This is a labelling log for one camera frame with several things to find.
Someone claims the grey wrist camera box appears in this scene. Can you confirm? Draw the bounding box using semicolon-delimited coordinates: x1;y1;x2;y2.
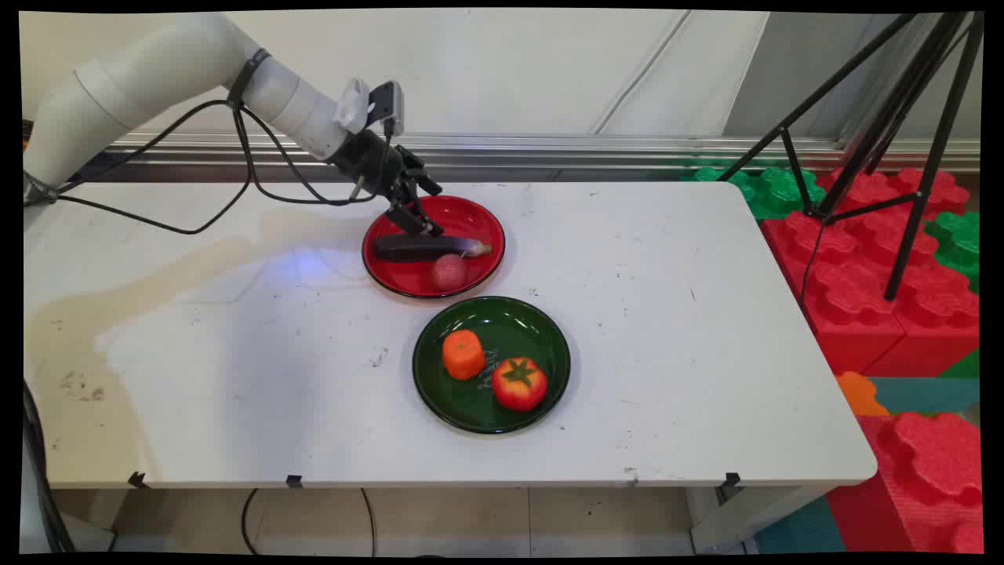
336;78;406;136

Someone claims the black velcro arm strap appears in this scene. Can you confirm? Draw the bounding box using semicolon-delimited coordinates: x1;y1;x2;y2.
226;49;272;108

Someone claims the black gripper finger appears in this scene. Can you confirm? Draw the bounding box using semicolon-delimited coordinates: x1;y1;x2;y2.
398;151;444;198
384;180;445;239

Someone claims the black camera tripod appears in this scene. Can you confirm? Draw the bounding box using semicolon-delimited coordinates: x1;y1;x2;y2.
718;12;985;303

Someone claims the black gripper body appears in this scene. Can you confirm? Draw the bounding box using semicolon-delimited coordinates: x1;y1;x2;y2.
328;129;410;191

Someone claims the teal foam mat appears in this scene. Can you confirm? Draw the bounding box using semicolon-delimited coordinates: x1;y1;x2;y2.
867;376;981;417

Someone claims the pink toy peach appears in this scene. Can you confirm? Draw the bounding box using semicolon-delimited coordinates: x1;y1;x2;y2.
431;253;469;292

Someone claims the orange toy carrot piece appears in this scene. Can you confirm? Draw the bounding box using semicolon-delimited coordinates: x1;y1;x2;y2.
442;330;487;381

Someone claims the white table leg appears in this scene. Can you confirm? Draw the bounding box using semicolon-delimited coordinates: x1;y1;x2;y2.
689;485;834;555

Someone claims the red round plate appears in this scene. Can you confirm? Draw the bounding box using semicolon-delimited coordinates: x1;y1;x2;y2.
362;195;507;300

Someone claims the silver metal wall rail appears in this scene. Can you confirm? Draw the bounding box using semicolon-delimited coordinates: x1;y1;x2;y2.
78;132;981;183

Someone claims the black cable under table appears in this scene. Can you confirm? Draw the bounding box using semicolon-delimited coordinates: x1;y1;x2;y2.
240;488;264;555

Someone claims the purple toy eggplant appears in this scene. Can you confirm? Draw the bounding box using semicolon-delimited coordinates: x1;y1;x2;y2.
373;234;493;263

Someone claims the dark green round plate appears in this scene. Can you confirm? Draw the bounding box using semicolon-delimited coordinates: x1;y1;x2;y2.
412;296;572;435

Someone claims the red toy tomato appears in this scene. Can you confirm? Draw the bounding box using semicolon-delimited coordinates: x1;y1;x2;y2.
492;357;548;413

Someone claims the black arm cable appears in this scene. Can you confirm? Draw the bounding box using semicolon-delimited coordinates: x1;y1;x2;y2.
234;106;395;207
24;98;256;236

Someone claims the green foam block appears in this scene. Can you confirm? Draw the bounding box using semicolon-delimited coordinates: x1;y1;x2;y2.
924;210;981;295
681;164;827;221

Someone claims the orange foam piece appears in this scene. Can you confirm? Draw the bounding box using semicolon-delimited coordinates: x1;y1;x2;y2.
835;371;892;417

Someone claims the black cable bundle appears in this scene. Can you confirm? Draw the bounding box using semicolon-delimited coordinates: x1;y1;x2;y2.
24;383;77;554

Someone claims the large red foam block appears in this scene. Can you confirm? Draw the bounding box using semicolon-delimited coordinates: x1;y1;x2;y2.
761;167;981;379

